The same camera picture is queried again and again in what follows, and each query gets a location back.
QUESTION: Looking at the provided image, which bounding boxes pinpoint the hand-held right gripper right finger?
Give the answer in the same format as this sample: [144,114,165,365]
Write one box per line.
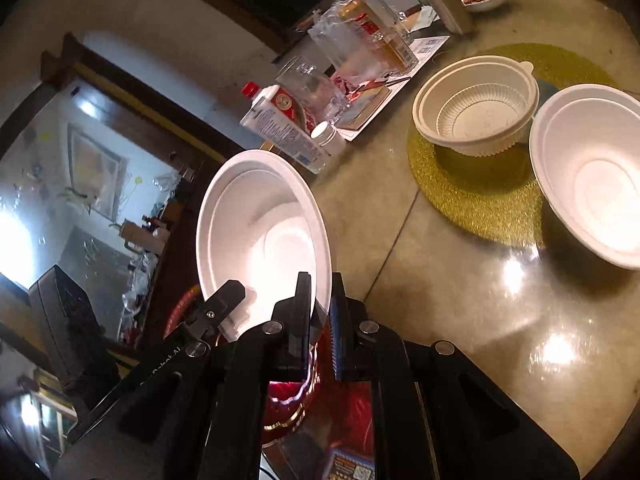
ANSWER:
[329,272,581,480]

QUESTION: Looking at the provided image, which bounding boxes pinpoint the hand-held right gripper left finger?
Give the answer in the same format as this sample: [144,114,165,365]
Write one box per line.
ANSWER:
[52,272,313,480]

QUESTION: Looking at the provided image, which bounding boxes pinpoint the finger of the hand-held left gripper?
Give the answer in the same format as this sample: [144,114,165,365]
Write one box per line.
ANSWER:
[180,280,247,347]

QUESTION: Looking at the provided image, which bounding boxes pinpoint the red plate with gold rim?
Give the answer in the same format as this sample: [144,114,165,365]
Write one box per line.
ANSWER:
[164,284,322,447]

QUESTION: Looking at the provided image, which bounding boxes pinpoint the white plastic bowl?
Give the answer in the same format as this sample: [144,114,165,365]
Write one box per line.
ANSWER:
[528,83,640,272]
[196,149,334,347]

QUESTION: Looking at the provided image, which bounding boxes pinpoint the cream ribbed plastic bowl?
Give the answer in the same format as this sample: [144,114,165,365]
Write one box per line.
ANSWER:
[412,55,541,157]

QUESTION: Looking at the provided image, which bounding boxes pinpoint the red plastic packet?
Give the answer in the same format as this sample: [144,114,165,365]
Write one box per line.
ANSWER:
[312,380,376,456]

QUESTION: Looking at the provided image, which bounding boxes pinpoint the black box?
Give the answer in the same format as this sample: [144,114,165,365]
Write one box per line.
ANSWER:
[27,264,122,397]

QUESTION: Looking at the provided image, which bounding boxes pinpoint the colourful printed card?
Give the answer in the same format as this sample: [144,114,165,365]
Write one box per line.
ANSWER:
[327,447,376,480]

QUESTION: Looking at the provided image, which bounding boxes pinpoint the gold glitter round placemat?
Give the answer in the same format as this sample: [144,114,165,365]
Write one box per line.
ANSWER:
[407,42,623,250]

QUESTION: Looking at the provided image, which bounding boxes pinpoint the white bottle with red cap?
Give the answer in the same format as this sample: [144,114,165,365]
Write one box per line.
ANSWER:
[239,82,327,176]

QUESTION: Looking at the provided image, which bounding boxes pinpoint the clear glass cup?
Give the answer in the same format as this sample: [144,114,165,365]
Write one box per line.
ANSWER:
[276,57,352,123]

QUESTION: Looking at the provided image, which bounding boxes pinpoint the printed paper leaflet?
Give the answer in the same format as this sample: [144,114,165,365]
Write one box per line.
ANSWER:
[411,34,452,57]

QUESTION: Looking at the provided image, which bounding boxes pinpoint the framed wall painting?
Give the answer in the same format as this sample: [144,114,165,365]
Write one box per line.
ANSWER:
[66,124,130,222]

